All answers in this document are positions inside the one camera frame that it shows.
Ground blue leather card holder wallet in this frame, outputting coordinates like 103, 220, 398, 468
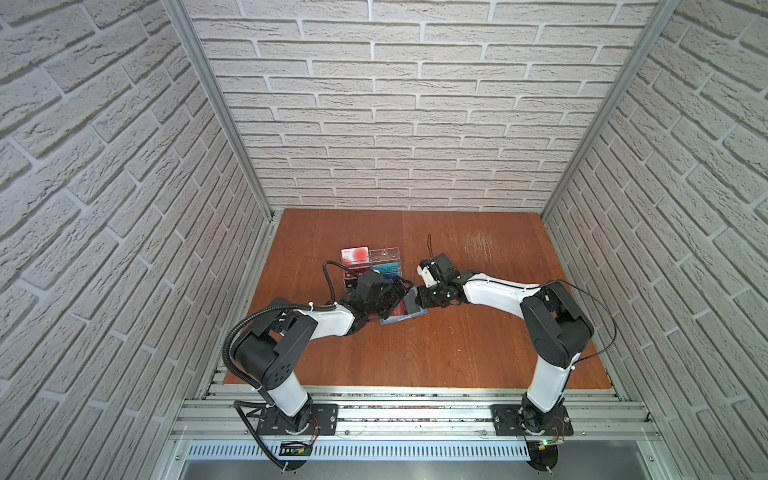
380, 287, 428, 325

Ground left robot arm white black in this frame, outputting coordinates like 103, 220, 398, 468
221, 269, 417, 432

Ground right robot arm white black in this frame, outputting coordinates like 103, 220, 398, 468
417, 254, 594, 435

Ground teal blue cards stack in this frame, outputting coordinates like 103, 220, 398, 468
372, 262, 402, 279

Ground red black cards stack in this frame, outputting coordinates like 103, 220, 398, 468
343, 264, 370, 288

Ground red card in wallet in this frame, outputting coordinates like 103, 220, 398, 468
390, 301, 409, 319

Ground clear acrylic card organizer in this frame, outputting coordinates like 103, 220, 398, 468
341, 247, 402, 278

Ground red white card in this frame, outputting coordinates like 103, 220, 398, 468
341, 247, 370, 265

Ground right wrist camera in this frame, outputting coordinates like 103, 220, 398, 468
417, 259, 437, 287

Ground right thin black cable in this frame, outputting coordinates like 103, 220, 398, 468
425, 233, 618, 364

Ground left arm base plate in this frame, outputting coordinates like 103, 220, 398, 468
257, 403, 339, 436

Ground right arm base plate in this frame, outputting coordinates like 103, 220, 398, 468
490, 404, 574, 437

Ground left black corrugated cable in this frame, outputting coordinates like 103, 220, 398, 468
221, 259, 361, 472

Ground aluminium rail frame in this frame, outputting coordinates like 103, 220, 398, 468
170, 384, 661, 441

